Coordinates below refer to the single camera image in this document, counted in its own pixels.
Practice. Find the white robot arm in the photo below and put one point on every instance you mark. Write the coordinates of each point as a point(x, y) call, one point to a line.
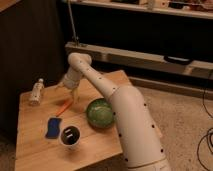
point(140, 143)

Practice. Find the wooden table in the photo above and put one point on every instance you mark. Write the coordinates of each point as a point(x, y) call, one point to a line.
point(34, 152)

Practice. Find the clear plastic bottle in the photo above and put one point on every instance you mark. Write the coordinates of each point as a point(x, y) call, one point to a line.
point(37, 93)

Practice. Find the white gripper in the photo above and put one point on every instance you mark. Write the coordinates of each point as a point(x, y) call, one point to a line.
point(71, 80)

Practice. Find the metal pole stand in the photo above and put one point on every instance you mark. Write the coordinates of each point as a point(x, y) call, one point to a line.
point(75, 37)

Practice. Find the long wooden shelf beam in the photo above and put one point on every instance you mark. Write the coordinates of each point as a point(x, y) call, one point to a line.
point(141, 60)

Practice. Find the green bowl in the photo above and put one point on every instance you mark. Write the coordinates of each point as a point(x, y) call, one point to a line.
point(99, 113)

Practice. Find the orange pepper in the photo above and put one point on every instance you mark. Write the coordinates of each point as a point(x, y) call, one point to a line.
point(65, 106)

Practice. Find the black handle on beam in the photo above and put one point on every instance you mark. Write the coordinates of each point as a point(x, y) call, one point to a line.
point(177, 61)

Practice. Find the white cup with dark inside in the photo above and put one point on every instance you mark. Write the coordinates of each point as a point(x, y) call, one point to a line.
point(70, 137)

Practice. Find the upper wooden shelf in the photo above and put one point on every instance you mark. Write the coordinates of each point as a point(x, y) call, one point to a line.
point(150, 7)

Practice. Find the blue sponge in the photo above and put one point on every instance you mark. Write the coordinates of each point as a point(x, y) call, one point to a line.
point(53, 128)

